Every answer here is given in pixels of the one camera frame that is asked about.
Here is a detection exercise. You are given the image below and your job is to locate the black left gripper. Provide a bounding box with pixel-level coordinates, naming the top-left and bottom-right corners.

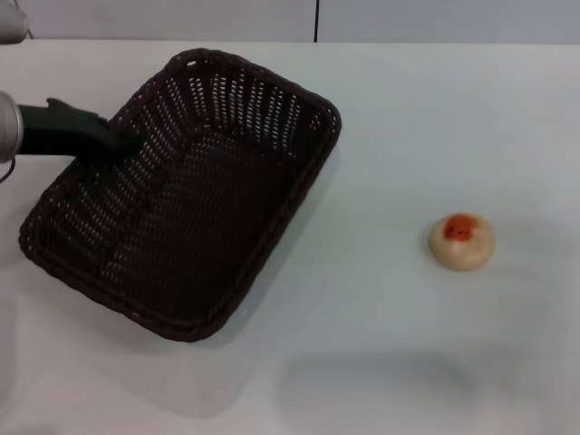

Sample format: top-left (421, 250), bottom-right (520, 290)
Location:
top-left (16, 96), bottom-right (144, 167)

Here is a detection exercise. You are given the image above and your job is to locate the round bun with red top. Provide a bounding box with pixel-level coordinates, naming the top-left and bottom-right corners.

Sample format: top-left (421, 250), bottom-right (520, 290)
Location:
top-left (428, 212), bottom-right (496, 273)

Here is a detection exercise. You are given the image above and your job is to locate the black woven rectangular basket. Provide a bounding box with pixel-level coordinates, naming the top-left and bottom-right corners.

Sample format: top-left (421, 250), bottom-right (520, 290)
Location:
top-left (18, 48), bottom-right (342, 343)

